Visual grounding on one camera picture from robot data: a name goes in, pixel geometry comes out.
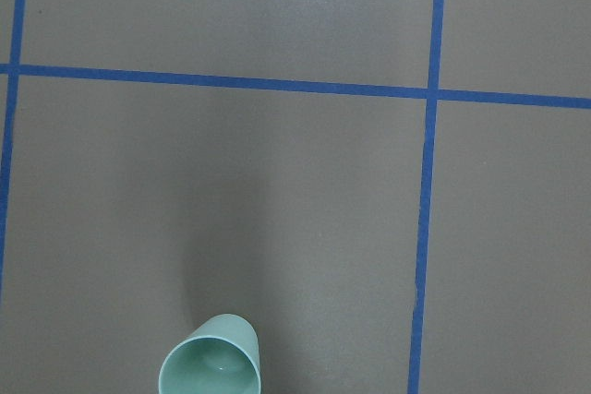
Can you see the green plastic cup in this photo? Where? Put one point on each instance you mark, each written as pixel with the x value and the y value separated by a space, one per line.
pixel 221 356

